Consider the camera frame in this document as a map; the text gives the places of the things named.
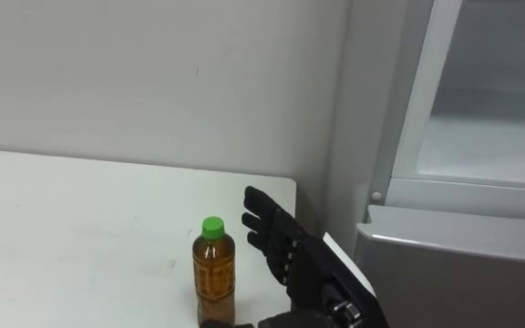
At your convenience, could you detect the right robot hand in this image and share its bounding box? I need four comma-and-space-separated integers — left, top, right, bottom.
201, 185, 391, 328

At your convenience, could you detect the brown tea bottle green cap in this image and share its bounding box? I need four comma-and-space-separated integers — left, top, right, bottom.
191, 215, 237, 328

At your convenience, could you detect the grey fridge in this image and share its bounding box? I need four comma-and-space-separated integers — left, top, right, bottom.
324, 0, 525, 328

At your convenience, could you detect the white desk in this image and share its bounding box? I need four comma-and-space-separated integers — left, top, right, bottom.
0, 147, 298, 328

